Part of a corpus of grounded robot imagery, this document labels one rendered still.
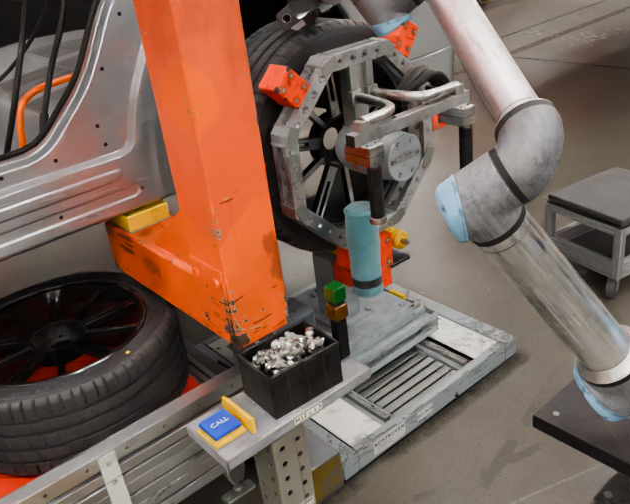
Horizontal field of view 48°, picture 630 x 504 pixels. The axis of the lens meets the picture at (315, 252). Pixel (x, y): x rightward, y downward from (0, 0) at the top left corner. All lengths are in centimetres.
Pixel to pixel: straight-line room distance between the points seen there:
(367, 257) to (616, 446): 75
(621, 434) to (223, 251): 101
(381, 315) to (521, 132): 121
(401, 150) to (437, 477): 92
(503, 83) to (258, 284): 74
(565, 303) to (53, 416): 120
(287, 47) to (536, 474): 133
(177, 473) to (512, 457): 94
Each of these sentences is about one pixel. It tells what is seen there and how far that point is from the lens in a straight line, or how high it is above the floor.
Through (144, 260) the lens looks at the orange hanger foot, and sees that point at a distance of 206.
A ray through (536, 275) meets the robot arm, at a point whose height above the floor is 81.
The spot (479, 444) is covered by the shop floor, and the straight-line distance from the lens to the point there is 221.
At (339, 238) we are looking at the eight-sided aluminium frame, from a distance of 199.
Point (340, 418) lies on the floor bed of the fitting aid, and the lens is 220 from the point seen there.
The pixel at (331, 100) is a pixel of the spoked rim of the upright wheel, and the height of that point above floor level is 97.
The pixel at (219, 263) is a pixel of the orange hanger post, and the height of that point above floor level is 76.
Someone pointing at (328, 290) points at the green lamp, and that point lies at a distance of 168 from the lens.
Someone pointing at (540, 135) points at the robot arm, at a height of 109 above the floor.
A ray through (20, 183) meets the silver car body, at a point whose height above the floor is 92.
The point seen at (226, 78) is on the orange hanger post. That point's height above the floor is 117.
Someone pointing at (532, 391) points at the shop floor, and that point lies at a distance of 240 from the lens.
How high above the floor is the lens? 151
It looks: 27 degrees down
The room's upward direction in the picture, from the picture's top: 8 degrees counter-clockwise
